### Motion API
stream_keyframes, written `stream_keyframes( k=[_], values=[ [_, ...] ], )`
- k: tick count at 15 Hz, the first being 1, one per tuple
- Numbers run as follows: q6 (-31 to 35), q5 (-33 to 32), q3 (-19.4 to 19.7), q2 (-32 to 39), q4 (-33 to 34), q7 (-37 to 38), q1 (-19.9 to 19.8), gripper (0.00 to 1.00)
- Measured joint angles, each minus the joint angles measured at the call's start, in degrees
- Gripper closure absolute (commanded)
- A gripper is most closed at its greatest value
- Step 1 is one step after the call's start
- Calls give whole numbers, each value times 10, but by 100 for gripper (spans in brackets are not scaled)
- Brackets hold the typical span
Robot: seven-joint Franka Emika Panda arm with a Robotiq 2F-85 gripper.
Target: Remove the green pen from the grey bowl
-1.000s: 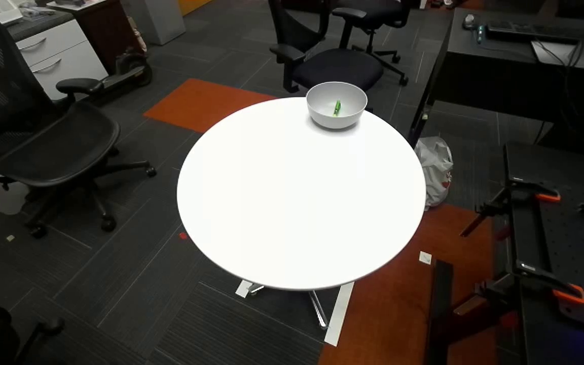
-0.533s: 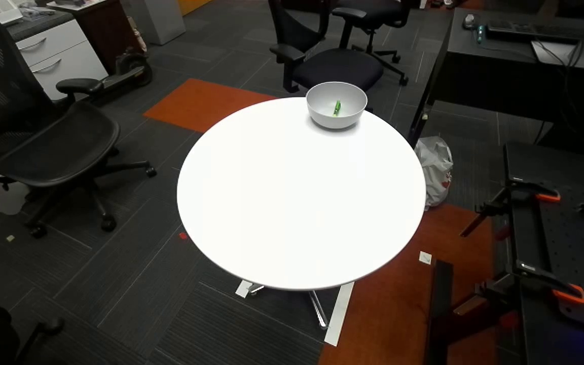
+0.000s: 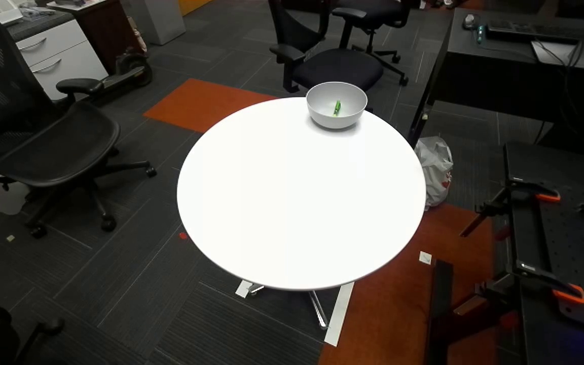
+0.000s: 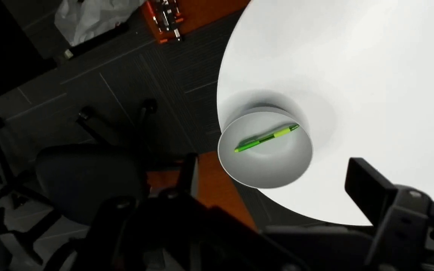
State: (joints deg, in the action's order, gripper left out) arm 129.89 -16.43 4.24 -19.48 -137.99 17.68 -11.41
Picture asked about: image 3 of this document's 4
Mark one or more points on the grey bowl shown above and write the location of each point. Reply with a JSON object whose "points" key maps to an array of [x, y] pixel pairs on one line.
{"points": [[323, 114]]}

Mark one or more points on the black padded office chair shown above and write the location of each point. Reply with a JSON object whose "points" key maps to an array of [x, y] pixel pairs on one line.
{"points": [[375, 11], [336, 65]]}

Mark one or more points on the white table base legs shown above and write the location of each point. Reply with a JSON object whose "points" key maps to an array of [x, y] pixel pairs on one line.
{"points": [[342, 311]]}

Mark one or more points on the white plastic bag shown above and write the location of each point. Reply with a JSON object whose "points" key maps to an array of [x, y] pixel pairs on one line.
{"points": [[434, 163]]}

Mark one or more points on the small white paper tag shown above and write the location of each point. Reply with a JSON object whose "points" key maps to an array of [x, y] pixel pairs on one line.
{"points": [[425, 256]]}

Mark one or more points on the black office desk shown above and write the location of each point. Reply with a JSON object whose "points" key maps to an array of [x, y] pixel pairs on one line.
{"points": [[501, 73]]}

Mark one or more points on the grey computer mouse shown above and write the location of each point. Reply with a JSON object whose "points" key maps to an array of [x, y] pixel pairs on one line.
{"points": [[469, 21]]}

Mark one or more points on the black mesh office chair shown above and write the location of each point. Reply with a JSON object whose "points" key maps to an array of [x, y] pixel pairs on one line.
{"points": [[55, 145]]}

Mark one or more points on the small blue can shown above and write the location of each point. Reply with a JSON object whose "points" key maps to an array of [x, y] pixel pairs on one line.
{"points": [[482, 32]]}

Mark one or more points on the white drawer cabinet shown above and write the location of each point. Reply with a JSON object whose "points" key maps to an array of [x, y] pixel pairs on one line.
{"points": [[62, 58]]}

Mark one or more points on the black computer keyboard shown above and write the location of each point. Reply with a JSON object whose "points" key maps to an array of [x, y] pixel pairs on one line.
{"points": [[513, 24]]}

